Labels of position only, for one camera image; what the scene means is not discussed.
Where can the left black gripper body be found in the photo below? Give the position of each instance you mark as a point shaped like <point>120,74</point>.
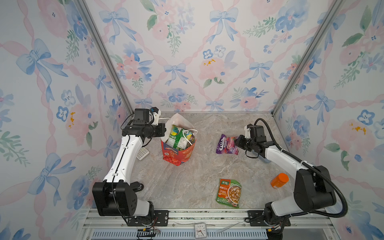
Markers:
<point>155,131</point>

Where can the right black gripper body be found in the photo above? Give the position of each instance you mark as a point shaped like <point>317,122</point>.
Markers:
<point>245,144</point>

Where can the purple Fox's candy bag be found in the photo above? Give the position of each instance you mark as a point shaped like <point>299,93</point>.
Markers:
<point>227,145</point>

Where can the green snack packet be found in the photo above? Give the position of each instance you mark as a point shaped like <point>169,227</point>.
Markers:
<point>180,138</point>

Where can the red paper gift bag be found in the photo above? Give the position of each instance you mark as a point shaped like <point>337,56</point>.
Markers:
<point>170,154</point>

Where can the green noodle packet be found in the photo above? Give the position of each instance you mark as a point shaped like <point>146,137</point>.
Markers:
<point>229,193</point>

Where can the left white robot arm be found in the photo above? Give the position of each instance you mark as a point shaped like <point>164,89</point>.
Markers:
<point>116,195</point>

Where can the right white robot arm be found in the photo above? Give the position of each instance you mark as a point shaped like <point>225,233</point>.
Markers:
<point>312,189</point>

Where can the white calculator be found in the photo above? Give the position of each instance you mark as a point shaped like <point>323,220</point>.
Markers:
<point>142,153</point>

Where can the orange cap bottle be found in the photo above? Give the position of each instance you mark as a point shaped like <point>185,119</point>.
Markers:
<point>279,181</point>

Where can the black stapler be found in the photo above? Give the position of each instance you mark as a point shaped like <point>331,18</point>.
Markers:
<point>137,187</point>

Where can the small white clock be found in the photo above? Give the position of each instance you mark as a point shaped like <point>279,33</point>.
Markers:
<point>200,231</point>

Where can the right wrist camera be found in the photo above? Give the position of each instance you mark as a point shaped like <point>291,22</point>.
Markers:
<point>255,132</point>

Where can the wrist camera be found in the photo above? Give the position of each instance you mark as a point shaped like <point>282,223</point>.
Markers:
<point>255,132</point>
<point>146,116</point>

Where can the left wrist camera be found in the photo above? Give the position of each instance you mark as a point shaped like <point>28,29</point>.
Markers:
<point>146,116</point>

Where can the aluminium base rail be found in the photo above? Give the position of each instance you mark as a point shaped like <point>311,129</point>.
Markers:
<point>221,224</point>

